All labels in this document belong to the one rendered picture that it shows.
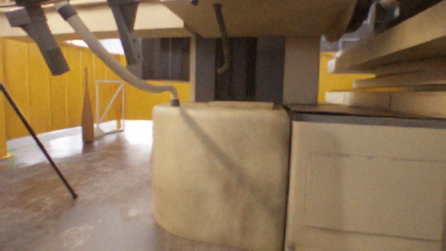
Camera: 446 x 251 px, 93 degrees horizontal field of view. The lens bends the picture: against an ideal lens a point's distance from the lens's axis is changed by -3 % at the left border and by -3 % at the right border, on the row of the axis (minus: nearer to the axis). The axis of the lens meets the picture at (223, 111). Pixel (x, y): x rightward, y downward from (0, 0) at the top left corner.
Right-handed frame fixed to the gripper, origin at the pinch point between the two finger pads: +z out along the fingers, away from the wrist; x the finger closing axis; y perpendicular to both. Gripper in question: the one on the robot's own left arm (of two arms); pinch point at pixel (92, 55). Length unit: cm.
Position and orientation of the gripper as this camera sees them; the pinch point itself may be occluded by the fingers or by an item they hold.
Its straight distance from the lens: 40.1
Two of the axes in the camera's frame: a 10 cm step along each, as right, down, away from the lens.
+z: 1.5, 8.8, 4.6
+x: -9.8, 0.9, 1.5
